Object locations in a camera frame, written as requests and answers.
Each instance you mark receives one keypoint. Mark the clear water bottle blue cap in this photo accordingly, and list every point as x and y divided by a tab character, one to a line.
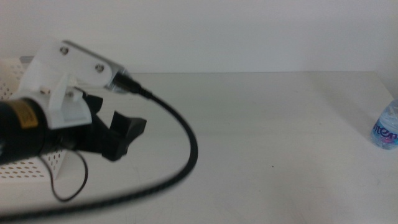
387	130

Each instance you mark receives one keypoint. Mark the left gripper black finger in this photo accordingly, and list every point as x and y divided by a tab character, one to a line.
94	104
124	133

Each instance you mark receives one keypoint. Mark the white perforated plastic basket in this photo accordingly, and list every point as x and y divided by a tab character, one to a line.
25	172

